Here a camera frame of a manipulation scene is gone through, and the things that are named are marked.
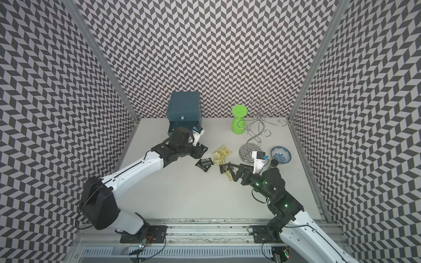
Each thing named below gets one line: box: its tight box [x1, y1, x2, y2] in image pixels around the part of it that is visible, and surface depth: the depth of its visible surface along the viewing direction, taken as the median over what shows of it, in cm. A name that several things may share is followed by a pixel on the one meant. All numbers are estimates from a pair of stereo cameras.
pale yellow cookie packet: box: [224, 170, 233, 182], surface depth 92 cm
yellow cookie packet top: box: [217, 144, 233, 159], surface depth 103 cm
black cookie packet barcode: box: [195, 157, 215, 173], surface depth 95 cm
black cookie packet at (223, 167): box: [218, 163, 230, 175], surface depth 95 cm
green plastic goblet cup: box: [231, 104, 248, 135], surface depth 82 cm
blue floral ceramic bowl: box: [270, 146, 292, 165], surface depth 98 cm
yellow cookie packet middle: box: [211, 150, 226, 165], surface depth 99 cm
